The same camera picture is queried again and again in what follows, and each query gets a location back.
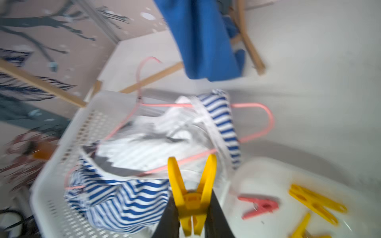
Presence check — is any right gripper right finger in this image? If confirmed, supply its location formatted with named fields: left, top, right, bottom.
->
left=204, top=191, right=235, bottom=238

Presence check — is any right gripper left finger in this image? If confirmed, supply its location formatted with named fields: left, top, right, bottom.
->
left=152, top=196, right=181, bottom=238

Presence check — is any yellow clothespin striped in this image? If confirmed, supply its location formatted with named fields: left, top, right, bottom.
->
left=290, top=212, right=332, bottom=238
left=168, top=154, right=217, bottom=237

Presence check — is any red clothespin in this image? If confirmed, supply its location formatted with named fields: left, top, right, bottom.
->
left=238, top=196, right=279, bottom=220

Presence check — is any blue white striped tank top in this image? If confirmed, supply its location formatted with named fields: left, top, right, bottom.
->
left=64, top=89, right=237, bottom=234

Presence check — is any pink wire hanger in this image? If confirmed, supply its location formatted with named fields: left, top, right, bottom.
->
left=64, top=56, right=275, bottom=190

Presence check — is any white plastic tray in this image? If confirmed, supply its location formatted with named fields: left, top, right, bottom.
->
left=223, top=157, right=381, bottom=238

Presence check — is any white perforated plastic basket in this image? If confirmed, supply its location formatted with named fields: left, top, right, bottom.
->
left=29, top=90, right=233, bottom=238

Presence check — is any wooden clothes rack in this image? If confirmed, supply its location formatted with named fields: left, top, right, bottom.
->
left=1, top=1, right=266, bottom=108

